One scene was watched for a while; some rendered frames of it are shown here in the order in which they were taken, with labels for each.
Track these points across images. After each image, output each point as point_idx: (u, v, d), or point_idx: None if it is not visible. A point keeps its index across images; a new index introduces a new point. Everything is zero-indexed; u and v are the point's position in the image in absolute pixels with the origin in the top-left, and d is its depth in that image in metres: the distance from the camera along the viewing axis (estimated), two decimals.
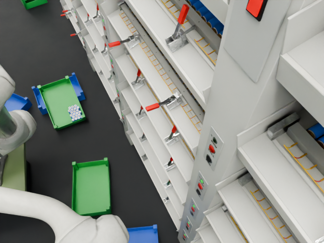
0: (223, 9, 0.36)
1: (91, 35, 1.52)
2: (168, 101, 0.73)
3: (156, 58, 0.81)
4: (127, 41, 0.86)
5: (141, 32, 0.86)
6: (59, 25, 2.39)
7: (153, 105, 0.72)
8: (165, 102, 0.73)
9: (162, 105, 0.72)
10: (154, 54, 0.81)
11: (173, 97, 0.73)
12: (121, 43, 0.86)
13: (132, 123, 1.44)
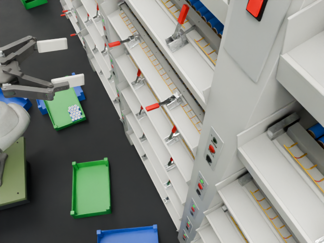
0: (223, 9, 0.36)
1: (91, 35, 1.52)
2: (168, 101, 0.73)
3: (156, 58, 0.81)
4: (127, 41, 0.86)
5: (141, 32, 0.86)
6: (59, 25, 2.39)
7: (153, 105, 0.72)
8: (165, 102, 0.73)
9: (162, 105, 0.72)
10: (154, 54, 0.81)
11: (173, 97, 0.73)
12: (121, 43, 0.86)
13: (132, 123, 1.44)
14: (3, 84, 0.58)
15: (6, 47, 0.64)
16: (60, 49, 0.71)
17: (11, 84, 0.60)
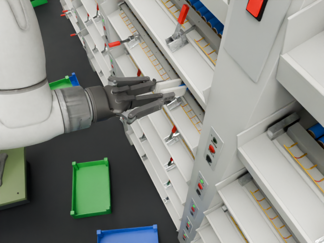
0: (223, 9, 0.36)
1: (91, 35, 1.52)
2: (168, 101, 0.73)
3: (156, 58, 0.81)
4: (127, 41, 0.86)
5: (141, 32, 0.86)
6: (59, 25, 2.39)
7: None
8: (165, 102, 0.73)
9: None
10: (154, 54, 0.81)
11: None
12: (121, 43, 0.86)
13: (132, 123, 1.44)
14: (122, 114, 0.59)
15: (121, 79, 0.64)
16: None
17: (123, 114, 0.60)
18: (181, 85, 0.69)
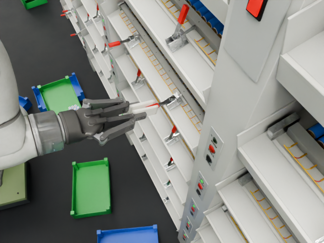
0: (223, 9, 0.36)
1: (91, 35, 1.52)
2: (168, 101, 0.73)
3: (156, 58, 0.81)
4: (127, 41, 0.86)
5: (141, 32, 0.86)
6: (59, 25, 2.39)
7: (153, 105, 0.72)
8: (165, 102, 0.73)
9: (162, 105, 0.72)
10: (154, 54, 0.81)
11: (173, 97, 0.73)
12: (121, 43, 0.86)
13: None
14: (94, 136, 0.62)
15: (95, 101, 0.67)
16: None
17: (96, 135, 0.63)
18: None
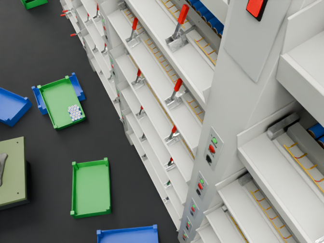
0: (223, 9, 0.36)
1: (91, 35, 1.52)
2: (173, 99, 0.73)
3: (162, 54, 0.81)
4: (133, 36, 0.86)
5: None
6: (59, 25, 2.39)
7: (179, 85, 0.70)
8: (174, 96, 0.72)
9: (176, 93, 0.71)
10: (160, 51, 0.81)
11: (179, 95, 0.74)
12: (133, 31, 0.84)
13: (132, 123, 1.44)
14: None
15: None
16: None
17: None
18: None
